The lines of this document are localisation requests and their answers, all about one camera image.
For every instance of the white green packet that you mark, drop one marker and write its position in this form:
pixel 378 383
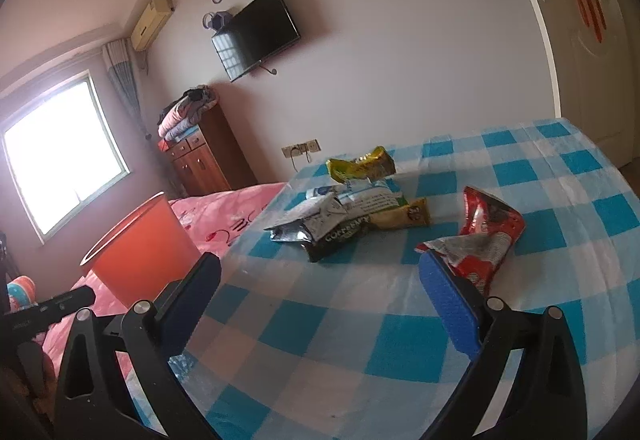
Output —
pixel 360 195

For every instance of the red snack packet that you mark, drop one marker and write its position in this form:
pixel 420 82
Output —
pixel 475 240

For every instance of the brown wooden cabinet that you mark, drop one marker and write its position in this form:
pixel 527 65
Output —
pixel 210 160

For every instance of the black yellow coffee packet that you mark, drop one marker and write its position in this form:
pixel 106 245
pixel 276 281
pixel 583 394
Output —
pixel 340 240

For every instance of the small red box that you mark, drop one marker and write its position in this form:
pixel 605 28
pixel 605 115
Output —
pixel 163 146

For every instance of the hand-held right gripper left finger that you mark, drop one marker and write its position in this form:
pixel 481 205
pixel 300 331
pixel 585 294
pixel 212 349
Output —
pixel 192 305

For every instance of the purple wall decoration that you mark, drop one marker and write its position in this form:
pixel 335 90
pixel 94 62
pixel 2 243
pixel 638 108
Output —
pixel 219 21

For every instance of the pink printed blanket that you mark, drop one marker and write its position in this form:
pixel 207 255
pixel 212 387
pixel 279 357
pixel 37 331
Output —
pixel 225 215

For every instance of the colourful plush item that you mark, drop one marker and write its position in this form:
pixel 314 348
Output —
pixel 20 292

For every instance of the white door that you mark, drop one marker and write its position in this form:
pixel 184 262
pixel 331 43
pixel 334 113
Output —
pixel 590 85

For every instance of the wall socket strip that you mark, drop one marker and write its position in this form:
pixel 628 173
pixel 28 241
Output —
pixel 307 146

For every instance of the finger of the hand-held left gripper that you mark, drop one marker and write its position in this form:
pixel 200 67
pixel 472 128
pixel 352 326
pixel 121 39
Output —
pixel 65 302

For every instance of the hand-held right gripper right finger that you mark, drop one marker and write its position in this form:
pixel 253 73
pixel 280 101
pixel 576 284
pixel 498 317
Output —
pixel 450 310

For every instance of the grey patterned curtain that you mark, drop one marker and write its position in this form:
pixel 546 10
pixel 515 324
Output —
pixel 125 85

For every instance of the orange plastic bucket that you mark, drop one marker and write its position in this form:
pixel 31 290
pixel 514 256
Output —
pixel 145 250

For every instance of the beige air conditioner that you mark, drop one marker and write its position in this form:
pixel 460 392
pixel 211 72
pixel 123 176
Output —
pixel 150 22

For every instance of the yellow snack packet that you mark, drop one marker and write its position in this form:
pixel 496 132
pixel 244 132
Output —
pixel 360 167

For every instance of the stack of folded quilts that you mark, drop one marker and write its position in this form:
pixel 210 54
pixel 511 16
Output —
pixel 185 117

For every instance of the black wall television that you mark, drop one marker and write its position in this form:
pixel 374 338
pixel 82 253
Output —
pixel 255 32

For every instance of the blue white checked tablecloth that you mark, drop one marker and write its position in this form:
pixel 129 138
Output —
pixel 350 320

